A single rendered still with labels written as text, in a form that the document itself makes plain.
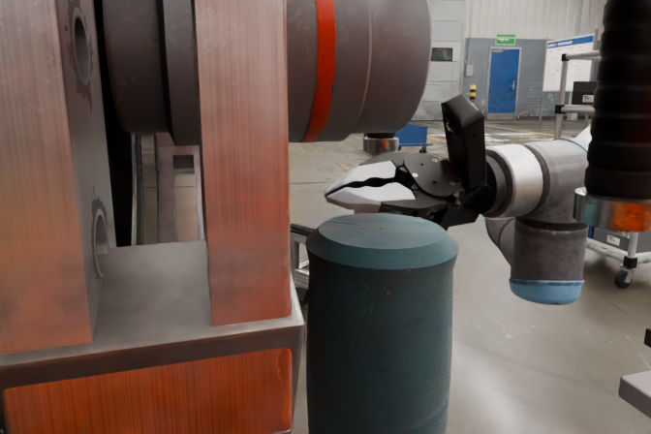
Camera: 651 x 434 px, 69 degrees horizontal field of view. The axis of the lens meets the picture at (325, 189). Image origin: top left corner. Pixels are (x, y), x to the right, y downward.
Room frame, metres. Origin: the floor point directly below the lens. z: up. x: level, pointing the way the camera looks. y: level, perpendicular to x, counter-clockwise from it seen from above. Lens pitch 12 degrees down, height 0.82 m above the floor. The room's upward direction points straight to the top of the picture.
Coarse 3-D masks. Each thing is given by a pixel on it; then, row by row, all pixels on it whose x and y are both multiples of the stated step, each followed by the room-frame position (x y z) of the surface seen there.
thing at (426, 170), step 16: (416, 160) 0.53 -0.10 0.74; (432, 160) 0.54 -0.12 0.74; (400, 176) 0.52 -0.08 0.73; (416, 176) 0.51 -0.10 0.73; (432, 176) 0.51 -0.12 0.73; (448, 176) 0.52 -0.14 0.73; (496, 176) 0.53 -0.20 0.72; (432, 192) 0.49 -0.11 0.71; (448, 192) 0.49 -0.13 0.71; (464, 192) 0.53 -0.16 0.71; (480, 192) 0.55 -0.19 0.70; (496, 192) 0.53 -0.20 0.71; (448, 208) 0.51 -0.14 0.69; (464, 208) 0.55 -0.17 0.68; (480, 208) 0.55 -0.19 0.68; (496, 208) 0.54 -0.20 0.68; (448, 224) 0.53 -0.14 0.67; (464, 224) 0.57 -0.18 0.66
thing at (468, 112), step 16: (464, 96) 0.49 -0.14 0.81; (448, 112) 0.49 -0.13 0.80; (464, 112) 0.47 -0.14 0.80; (480, 112) 0.47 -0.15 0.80; (448, 128) 0.49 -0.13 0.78; (464, 128) 0.47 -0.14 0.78; (480, 128) 0.47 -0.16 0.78; (448, 144) 0.53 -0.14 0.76; (464, 144) 0.48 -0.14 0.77; (480, 144) 0.49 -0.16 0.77; (464, 160) 0.50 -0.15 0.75; (480, 160) 0.50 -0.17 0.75; (464, 176) 0.52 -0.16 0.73; (480, 176) 0.52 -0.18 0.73
